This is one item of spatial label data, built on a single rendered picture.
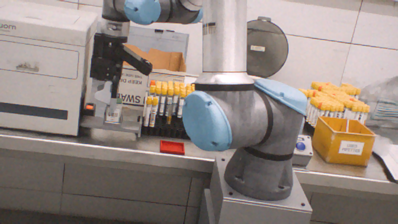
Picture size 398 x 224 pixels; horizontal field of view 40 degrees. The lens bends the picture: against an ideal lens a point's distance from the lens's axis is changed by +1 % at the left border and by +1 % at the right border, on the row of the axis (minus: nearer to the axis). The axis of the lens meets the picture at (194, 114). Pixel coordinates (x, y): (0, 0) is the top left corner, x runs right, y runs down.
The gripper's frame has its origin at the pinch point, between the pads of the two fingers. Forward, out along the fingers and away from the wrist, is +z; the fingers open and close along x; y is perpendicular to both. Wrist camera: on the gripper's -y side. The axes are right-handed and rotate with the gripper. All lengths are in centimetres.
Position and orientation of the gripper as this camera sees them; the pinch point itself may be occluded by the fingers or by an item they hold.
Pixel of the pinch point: (114, 106)
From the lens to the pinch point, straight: 150.3
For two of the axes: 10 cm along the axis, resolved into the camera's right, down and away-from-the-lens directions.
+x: 0.6, 3.4, -9.4
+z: -1.6, 9.3, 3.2
